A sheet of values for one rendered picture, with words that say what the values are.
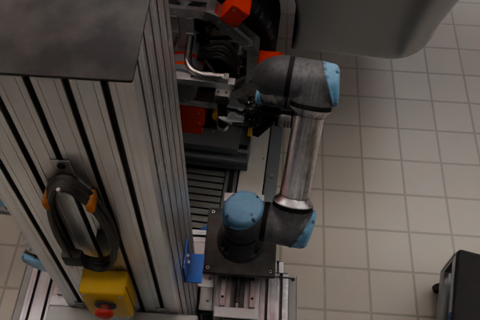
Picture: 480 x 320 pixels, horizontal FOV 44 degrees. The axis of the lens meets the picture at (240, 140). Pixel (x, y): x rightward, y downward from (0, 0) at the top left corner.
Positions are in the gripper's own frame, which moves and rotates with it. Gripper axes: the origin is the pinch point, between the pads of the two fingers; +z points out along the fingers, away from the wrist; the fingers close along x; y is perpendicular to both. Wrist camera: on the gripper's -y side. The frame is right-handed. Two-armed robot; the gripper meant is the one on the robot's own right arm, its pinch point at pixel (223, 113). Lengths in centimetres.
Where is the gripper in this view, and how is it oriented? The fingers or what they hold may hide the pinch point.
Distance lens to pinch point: 215.4
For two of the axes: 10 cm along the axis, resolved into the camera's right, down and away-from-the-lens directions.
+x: -1.3, 8.2, -5.6
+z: -9.9, -1.2, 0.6
